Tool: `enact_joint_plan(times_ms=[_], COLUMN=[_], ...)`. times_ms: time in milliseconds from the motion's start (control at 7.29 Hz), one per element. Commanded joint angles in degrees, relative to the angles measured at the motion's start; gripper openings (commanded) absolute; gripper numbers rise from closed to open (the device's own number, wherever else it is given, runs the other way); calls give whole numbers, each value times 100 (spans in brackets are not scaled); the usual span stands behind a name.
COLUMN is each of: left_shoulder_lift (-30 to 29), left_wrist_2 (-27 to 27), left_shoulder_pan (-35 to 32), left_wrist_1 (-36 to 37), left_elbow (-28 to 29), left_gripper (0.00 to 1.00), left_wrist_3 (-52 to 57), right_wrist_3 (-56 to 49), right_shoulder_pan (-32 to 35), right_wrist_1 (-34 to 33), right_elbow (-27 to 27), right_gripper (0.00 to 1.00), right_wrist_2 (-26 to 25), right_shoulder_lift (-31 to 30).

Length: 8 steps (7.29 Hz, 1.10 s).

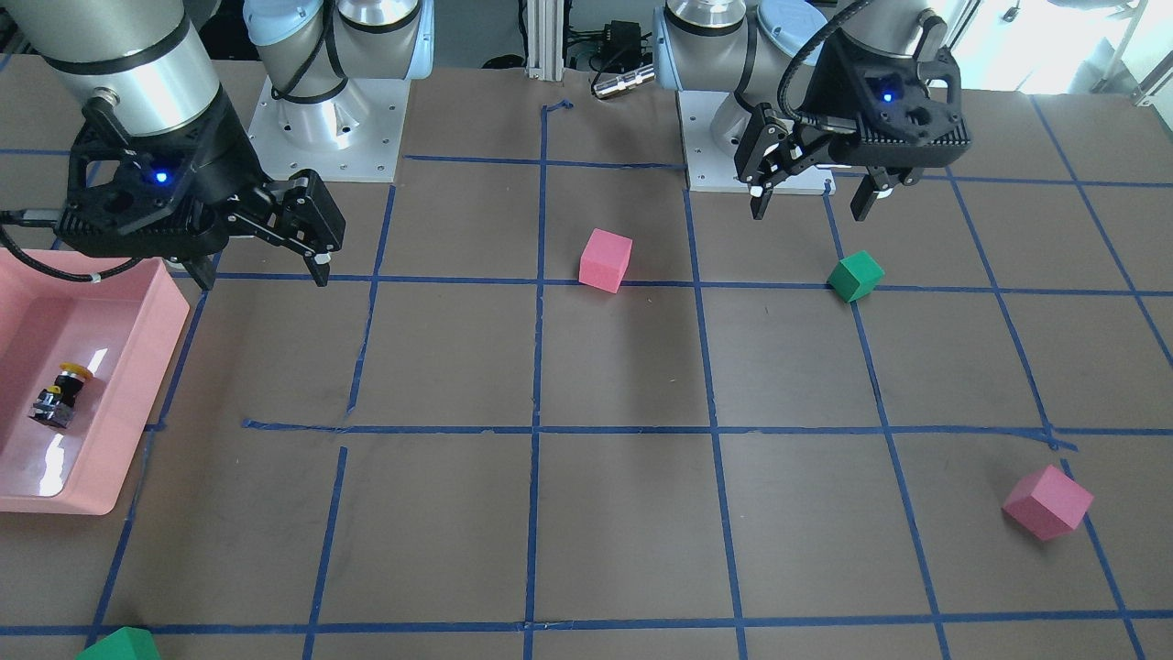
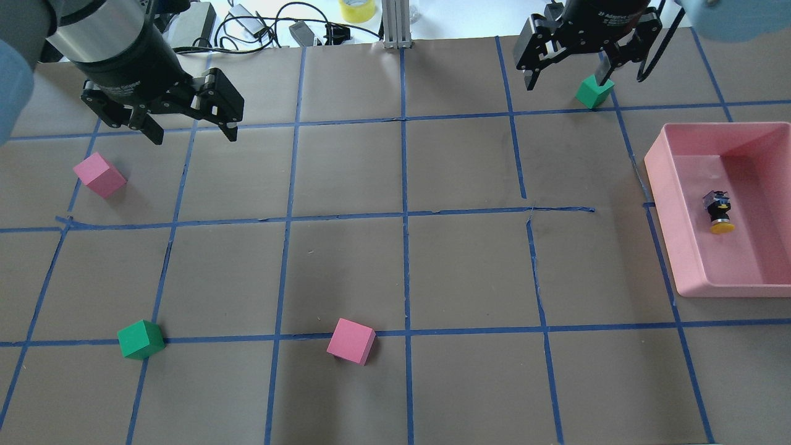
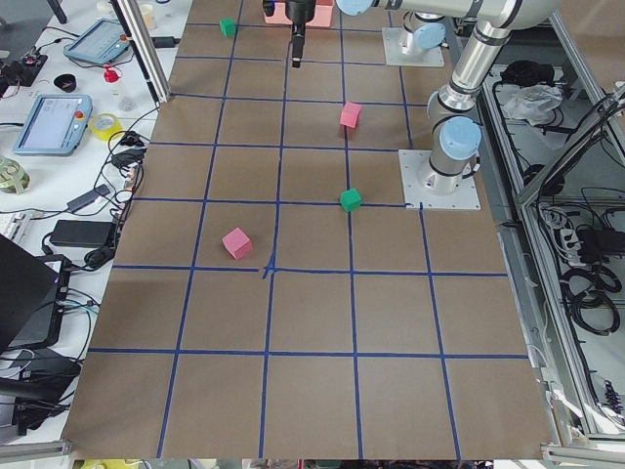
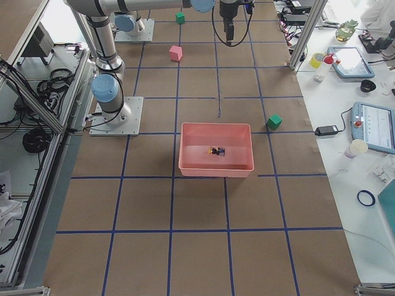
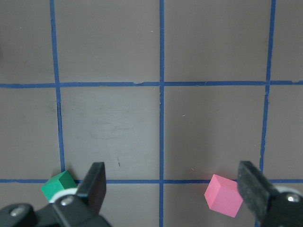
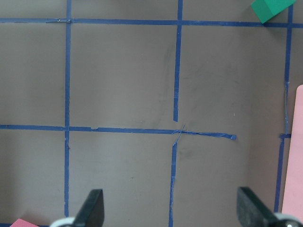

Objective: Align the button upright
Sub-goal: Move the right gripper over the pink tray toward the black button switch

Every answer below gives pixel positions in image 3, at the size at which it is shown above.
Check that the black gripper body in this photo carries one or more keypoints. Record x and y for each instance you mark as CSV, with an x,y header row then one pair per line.
x,y
298,11

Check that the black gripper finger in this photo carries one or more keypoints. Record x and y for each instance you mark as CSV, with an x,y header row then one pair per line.
x,y
297,44

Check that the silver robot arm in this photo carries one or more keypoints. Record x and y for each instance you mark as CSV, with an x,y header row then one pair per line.
x,y
457,137
408,22

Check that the green foam cube by bin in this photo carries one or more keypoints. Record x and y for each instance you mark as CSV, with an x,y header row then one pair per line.
x,y
227,27

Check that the pink foam cube near bases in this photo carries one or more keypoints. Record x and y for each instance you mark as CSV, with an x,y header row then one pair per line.
x,y
350,114

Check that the green foam cube centre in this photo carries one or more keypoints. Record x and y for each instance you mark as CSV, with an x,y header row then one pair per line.
x,y
350,200

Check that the teach pendant far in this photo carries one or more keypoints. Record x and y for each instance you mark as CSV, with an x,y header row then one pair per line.
x,y
101,44

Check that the teach pendant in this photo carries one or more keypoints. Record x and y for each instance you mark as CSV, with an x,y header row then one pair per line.
x,y
101,44
55,125

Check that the yellow tape roll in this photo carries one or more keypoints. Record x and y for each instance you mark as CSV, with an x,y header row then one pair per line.
x,y
105,126

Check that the pink foam cube far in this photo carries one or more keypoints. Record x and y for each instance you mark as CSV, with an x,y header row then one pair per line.
x,y
237,243

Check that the black small bowl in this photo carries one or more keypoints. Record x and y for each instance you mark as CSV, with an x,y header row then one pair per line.
x,y
66,82

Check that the crumpled white cloth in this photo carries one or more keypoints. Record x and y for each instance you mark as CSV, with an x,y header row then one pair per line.
x,y
535,104

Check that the teach pendant near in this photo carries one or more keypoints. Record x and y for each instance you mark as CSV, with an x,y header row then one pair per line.
x,y
55,125

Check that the black power adapter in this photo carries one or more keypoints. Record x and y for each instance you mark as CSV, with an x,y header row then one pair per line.
x,y
76,233

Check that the green glass teapot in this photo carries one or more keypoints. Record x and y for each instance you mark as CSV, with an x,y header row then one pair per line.
x,y
14,179

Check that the black laptop computer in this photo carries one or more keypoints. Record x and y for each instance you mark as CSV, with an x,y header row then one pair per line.
x,y
33,289

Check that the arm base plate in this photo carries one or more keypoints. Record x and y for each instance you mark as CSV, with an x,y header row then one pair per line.
x,y
424,188
421,48

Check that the aluminium frame post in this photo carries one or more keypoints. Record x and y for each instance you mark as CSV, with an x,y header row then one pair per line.
x,y
129,15

